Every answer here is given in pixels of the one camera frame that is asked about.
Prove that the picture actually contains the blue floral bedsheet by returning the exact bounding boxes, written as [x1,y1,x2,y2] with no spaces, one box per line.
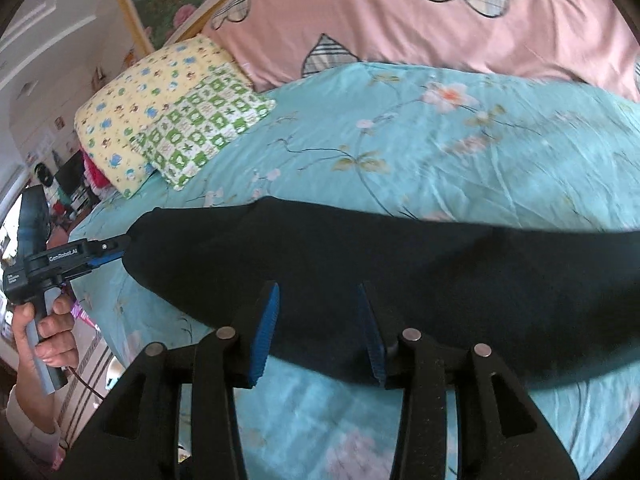
[67,62,640,480]

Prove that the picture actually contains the person's left forearm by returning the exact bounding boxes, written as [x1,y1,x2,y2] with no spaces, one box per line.
[4,352,68,468]

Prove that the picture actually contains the black monitor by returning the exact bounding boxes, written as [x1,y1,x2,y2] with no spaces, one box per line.
[54,152,87,192]

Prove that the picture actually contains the yellow animal print pillow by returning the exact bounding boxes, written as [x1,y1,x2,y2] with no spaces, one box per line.
[74,35,251,200]

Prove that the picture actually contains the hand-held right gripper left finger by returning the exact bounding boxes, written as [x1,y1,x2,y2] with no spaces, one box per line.
[57,281,280,480]

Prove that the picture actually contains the pink quilt with plaid hearts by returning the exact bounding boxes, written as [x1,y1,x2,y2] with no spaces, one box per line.
[210,0,640,103]

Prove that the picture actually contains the striped floor rug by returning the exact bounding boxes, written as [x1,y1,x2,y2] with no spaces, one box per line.
[62,332,128,436]

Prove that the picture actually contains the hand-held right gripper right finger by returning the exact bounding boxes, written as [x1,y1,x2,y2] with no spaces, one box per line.
[356,282,581,480]

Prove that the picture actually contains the green checkered pillow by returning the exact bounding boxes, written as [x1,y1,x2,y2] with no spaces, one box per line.
[131,62,277,191]

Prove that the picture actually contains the person's left hand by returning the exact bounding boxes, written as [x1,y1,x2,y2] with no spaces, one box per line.
[12,292,79,369]

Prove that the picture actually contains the curved wooden headboard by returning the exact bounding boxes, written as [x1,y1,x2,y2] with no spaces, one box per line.
[162,0,291,51]

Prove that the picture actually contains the black pants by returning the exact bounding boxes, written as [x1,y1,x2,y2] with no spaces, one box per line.
[121,196,640,391]

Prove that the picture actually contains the black cable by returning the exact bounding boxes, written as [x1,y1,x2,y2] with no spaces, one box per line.
[64,366,107,403]

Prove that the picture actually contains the red fluffy cloth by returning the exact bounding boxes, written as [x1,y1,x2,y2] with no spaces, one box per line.
[80,152,118,202]

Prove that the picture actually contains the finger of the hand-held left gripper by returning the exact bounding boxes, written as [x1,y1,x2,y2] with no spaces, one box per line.
[66,251,127,279]
[89,234,134,257]

